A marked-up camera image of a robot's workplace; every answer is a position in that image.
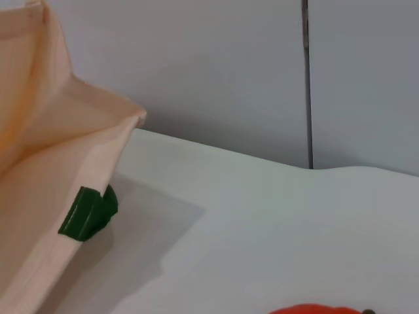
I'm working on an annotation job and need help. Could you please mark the cream canvas handbag green handles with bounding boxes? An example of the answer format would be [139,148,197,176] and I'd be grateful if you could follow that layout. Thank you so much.
[0,0,147,314]

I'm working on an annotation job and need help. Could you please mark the orange toy fruit with stem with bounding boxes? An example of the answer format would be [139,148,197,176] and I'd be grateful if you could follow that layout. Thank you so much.
[276,303,377,314]

